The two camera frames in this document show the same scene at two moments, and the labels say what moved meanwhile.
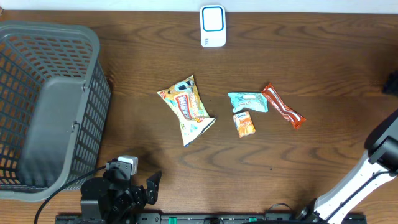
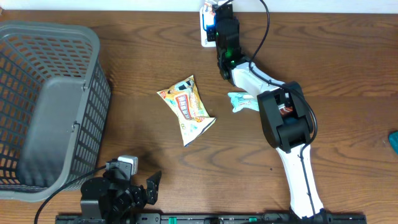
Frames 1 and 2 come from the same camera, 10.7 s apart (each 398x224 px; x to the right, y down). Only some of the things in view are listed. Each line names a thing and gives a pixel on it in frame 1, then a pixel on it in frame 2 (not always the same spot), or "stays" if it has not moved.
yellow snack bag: (183, 98) stays
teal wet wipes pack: (250, 101) stays
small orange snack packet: (244, 123) -> (209, 13)
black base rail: (204, 218) stays
